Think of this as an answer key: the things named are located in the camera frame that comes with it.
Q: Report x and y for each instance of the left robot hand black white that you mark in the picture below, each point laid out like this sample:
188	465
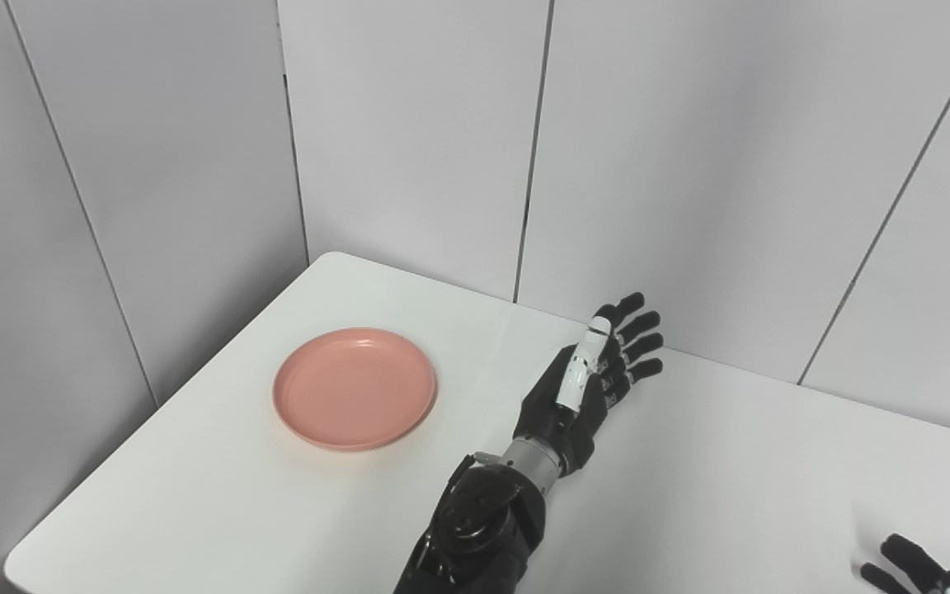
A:
586	388

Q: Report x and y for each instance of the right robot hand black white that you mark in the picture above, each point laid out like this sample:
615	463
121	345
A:
920	569

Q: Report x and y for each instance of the pink round plate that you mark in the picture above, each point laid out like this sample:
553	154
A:
354	388

